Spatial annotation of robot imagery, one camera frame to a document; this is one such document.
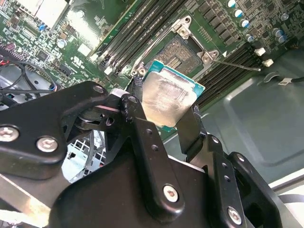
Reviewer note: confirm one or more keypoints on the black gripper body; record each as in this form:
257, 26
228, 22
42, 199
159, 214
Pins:
107, 202

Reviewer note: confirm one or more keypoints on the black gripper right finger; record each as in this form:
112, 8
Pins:
228, 180

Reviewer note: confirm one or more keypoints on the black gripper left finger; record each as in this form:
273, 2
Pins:
35, 118

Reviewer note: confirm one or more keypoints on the silver CPU chip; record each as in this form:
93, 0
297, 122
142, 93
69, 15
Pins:
166, 99

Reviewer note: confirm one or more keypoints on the metal locking lever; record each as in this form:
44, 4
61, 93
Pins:
237, 65
155, 44

